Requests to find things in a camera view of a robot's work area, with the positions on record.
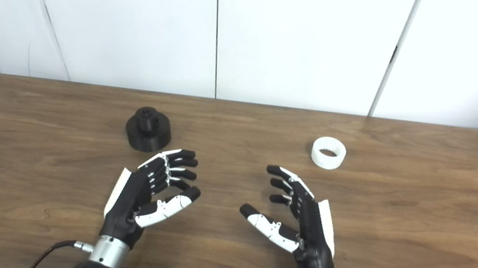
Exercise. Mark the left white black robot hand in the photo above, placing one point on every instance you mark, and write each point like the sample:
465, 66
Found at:
131, 198

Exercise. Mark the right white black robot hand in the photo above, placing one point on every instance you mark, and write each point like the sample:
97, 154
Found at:
314, 234

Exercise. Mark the round black stepped part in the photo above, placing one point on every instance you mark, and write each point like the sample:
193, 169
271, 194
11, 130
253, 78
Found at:
149, 133

